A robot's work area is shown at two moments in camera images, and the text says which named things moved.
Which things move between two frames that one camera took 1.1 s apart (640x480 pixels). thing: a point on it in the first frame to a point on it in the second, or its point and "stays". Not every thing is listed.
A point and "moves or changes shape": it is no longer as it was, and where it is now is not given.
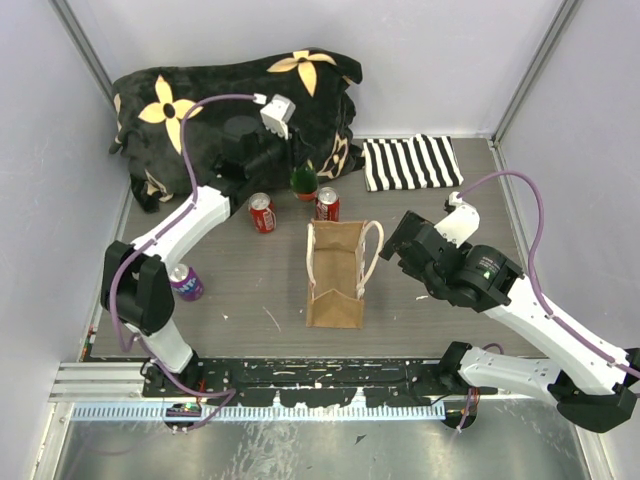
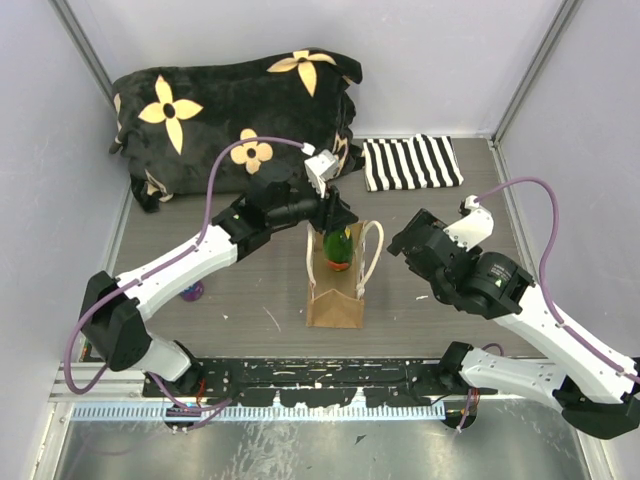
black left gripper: [297, 150] to [333, 211]
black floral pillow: [150, 108] stays
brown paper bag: [340, 257] stays
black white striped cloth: [402, 164] stays
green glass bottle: [304, 179] moves or changes shape
